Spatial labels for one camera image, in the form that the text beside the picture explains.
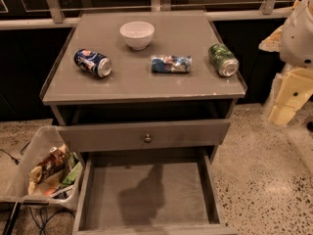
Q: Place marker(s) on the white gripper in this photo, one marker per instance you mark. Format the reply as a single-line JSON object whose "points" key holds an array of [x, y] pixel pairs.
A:
{"points": [[298, 38]]}

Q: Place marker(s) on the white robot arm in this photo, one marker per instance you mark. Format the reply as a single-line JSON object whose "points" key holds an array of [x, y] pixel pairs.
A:
{"points": [[294, 42]]}

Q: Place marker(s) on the green soda can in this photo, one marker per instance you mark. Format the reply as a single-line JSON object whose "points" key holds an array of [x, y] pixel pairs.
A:
{"points": [[224, 61]]}

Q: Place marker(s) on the grey drawer cabinet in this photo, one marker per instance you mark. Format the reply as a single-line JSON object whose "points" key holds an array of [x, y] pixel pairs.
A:
{"points": [[132, 93]]}

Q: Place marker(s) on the open grey middle drawer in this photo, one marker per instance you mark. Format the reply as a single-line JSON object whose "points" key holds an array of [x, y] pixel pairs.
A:
{"points": [[149, 192]]}

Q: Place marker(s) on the blue pepsi can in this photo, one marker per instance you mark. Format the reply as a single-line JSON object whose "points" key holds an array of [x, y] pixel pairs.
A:
{"points": [[93, 62]]}

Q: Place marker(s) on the grey top drawer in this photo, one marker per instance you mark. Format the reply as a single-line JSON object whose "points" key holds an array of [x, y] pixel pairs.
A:
{"points": [[144, 135]]}

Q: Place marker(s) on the white ceramic bowl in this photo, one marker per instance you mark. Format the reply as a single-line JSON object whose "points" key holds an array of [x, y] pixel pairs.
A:
{"points": [[137, 35]]}

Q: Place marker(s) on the green snack packet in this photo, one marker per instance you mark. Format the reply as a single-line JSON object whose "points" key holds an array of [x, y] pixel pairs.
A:
{"points": [[72, 175]]}

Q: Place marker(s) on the brown snack bag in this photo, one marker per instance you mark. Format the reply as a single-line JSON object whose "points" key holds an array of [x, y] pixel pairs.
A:
{"points": [[53, 163]]}

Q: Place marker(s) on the clear plastic bin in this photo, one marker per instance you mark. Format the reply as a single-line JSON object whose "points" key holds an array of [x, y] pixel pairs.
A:
{"points": [[44, 139]]}

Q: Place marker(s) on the metal railing frame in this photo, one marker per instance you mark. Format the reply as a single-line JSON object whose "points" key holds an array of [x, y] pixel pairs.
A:
{"points": [[33, 14]]}

